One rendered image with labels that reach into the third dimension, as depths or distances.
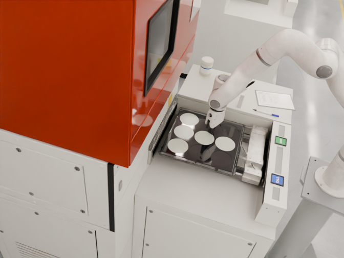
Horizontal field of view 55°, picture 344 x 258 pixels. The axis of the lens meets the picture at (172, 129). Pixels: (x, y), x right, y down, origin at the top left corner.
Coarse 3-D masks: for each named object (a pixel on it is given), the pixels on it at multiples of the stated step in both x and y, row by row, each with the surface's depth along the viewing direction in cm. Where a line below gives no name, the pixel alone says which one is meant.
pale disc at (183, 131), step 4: (176, 128) 171; (180, 128) 172; (184, 128) 172; (188, 128) 172; (176, 132) 169; (180, 132) 170; (184, 132) 170; (188, 132) 170; (192, 132) 171; (180, 136) 167; (184, 136) 168; (188, 136) 168
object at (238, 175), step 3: (165, 156) 166; (174, 159) 166; (177, 159) 165; (186, 162) 165; (195, 165) 164; (198, 165) 164; (204, 168) 164; (207, 168) 163; (216, 171) 162; (219, 171) 162; (225, 174) 162; (237, 174) 159; (240, 174) 159; (234, 177) 161; (237, 177) 161; (240, 177) 160
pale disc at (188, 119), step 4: (180, 116) 179; (184, 116) 179; (188, 116) 180; (192, 116) 180; (196, 116) 180; (184, 120) 177; (188, 120) 177; (192, 120) 177; (196, 120) 178; (188, 124) 175; (192, 124) 175
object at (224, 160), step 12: (180, 120) 176; (204, 120) 179; (216, 132) 172; (228, 132) 174; (240, 132) 174; (192, 144) 164; (180, 156) 157; (192, 156) 158; (204, 156) 159; (216, 156) 160; (228, 156) 161; (228, 168) 155
